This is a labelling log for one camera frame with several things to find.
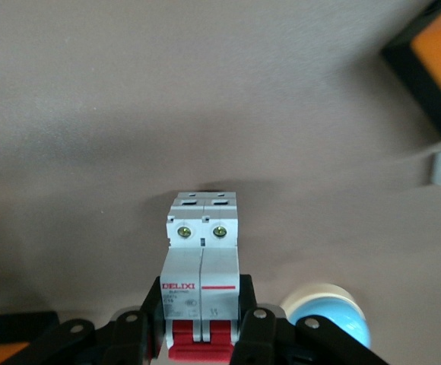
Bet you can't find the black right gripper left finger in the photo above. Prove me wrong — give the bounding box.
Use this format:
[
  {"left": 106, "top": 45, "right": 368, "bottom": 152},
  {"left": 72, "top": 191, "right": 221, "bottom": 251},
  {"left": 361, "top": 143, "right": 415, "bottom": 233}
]
[{"left": 33, "top": 275, "right": 167, "bottom": 365}]

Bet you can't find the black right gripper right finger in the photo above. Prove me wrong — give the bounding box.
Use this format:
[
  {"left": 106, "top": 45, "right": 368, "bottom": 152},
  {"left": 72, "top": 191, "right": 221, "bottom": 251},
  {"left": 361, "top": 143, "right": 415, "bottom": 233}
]
[{"left": 233, "top": 273, "right": 389, "bottom": 365}]

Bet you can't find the white red circuit breaker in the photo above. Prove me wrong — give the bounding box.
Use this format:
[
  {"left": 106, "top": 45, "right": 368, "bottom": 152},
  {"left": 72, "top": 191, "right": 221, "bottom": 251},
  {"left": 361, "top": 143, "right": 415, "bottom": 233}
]
[{"left": 158, "top": 191, "right": 243, "bottom": 362}]

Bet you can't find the blue dome buzzer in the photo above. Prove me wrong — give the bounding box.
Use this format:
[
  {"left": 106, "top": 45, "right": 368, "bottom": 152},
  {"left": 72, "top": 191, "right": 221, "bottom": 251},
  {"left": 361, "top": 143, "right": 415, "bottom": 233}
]
[{"left": 281, "top": 281, "right": 372, "bottom": 349}]

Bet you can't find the brown table mat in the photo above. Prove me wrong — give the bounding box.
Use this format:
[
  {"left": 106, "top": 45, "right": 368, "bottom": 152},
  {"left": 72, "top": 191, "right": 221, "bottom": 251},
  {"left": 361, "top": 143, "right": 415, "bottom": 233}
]
[{"left": 0, "top": 0, "right": 441, "bottom": 365}]

